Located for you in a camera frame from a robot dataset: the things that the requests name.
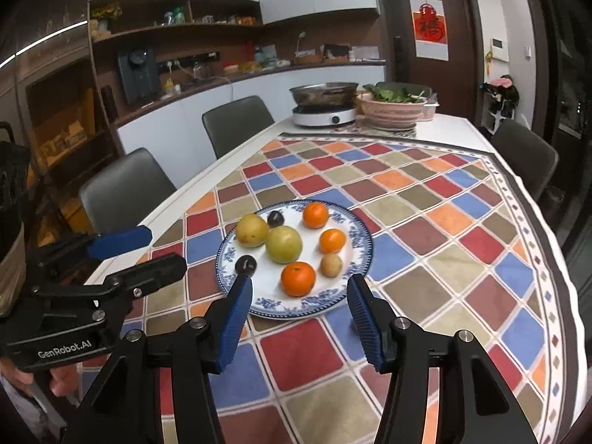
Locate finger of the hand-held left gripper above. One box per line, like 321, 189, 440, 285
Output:
104, 253, 188, 305
25, 226, 154, 288

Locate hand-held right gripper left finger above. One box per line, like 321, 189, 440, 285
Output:
60, 274, 254, 444

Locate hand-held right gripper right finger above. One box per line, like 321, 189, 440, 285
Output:
347, 274, 539, 444

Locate blue floral plate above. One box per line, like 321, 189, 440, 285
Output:
216, 200, 373, 320

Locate orange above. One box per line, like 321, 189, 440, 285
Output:
281, 261, 317, 297
303, 201, 330, 229
319, 228, 347, 255

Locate person's left hand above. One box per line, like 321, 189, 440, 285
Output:
46, 364, 79, 397

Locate grey dining chair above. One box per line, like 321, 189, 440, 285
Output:
202, 95, 276, 160
78, 147, 179, 234
489, 118, 560, 202

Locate brown kiwi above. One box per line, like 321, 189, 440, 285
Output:
320, 253, 343, 278

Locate colourful checkered tablecloth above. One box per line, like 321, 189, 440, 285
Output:
76, 132, 569, 444

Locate patterned clothing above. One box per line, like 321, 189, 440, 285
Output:
0, 379, 65, 440

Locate green pear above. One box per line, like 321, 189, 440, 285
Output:
265, 225, 303, 265

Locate yellow pear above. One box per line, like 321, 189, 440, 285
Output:
236, 213, 270, 249

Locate glass display cabinet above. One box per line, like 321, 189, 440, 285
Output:
0, 46, 116, 223

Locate black bottle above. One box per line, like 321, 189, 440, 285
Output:
101, 85, 116, 123

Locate white sideboard cabinet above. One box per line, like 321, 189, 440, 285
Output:
113, 62, 387, 158

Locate black countertop appliance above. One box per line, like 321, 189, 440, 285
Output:
115, 48, 160, 105

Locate patterned placemat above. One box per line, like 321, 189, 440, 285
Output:
329, 120, 417, 138

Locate white induction cooker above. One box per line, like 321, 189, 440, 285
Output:
291, 105, 358, 128

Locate pink plastic basket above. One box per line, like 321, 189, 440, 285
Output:
356, 84, 438, 130

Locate steel pan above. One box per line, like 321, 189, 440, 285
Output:
289, 82, 360, 108

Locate leafy greens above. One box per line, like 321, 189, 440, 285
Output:
363, 82, 428, 104

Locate sunflower bouquet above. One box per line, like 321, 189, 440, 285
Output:
90, 2, 123, 21

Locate white toy stroller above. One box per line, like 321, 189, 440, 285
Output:
481, 81, 521, 132

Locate brown door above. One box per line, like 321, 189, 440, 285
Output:
372, 0, 479, 123

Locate wooden wall shelf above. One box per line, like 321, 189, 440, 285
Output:
90, 0, 387, 102

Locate red wall poster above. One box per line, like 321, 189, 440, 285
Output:
409, 0, 450, 62

